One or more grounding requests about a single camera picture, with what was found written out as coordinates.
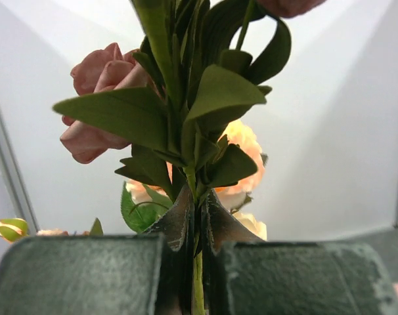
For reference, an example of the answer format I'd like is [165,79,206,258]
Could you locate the left aluminium frame post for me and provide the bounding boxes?
[0,111,39,234]

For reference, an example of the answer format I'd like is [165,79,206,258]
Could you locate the mauve rose flower stem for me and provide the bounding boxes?
[53,1,320,314]

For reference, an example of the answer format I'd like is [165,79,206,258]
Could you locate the peach peony flower stem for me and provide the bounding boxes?
[0,218,104,243]

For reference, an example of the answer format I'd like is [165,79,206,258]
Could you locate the pink peony bud stem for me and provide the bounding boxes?
[120,119,267,240]

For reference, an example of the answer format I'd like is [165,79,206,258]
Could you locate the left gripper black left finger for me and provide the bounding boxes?
[0,187,194,314]

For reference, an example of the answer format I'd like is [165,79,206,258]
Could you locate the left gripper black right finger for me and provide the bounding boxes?
[202,192,398,314]

